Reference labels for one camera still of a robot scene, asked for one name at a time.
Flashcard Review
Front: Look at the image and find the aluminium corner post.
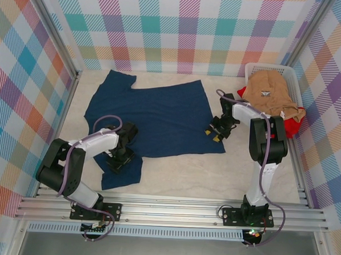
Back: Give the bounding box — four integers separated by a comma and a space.
286, 0, 337, 70
20, 0, 86, 80

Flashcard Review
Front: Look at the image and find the aluminium left corner post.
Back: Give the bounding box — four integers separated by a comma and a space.
20, 0, 86, 80

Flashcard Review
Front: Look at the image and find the white slotted cable duct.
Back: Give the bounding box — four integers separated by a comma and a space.
27, 218, 244, 242

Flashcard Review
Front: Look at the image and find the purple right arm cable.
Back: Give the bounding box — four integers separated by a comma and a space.
208, 89, 293, 250

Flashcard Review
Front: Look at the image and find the aluminium right corner post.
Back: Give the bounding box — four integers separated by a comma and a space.
286, 0, 337, 70

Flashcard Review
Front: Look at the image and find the aluminium left side rail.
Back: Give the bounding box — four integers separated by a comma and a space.
34, 69, 82, 199

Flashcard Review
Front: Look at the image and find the navy blue t-shirt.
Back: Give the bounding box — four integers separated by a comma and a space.
79, 68, 230, 197

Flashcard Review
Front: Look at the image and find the aluminium mounting rail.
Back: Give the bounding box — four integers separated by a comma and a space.
14, 185, 330, 235

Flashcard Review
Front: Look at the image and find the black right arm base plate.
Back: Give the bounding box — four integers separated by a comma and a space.
221, 206, 275, 228

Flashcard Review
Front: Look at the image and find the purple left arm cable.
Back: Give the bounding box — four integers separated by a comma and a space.
55, 113, 123, 243

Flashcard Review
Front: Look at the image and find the white plastic basket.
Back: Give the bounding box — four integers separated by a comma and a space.
242, 62, 307, 110

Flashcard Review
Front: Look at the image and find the red t-shirt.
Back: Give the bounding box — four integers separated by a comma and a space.
234, 87, 306, 140

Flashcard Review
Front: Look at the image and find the tan t-shirt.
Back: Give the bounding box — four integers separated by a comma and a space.
240, 70, 309, 126

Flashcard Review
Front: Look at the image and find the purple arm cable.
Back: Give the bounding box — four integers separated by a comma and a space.
208, 89, 293, 250
55, 113, 123, 243

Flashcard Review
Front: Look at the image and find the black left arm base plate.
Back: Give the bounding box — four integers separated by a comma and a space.
70, 201, 123, 222

